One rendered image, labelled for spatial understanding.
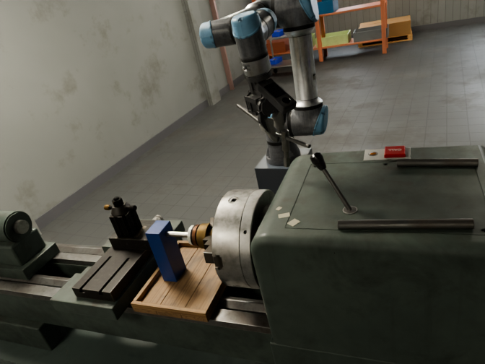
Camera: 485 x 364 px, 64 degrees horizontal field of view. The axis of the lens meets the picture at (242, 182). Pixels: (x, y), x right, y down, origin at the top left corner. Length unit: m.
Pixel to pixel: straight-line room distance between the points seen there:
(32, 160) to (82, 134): 0.70
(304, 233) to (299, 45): 0.78
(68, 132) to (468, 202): 4.21
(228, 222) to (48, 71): 3.75
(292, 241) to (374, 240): 0.19
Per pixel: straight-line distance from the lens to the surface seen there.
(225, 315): 1.35
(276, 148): 1.62
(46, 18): 4.80
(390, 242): 0.91
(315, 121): 1.54
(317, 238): 0.93
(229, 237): 1.13
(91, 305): 1.53
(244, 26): 1.03
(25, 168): 4.41
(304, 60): 1.51
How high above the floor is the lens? 1.82
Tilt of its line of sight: 27 degrees down
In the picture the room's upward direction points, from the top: 13 degrees counter-clockwise
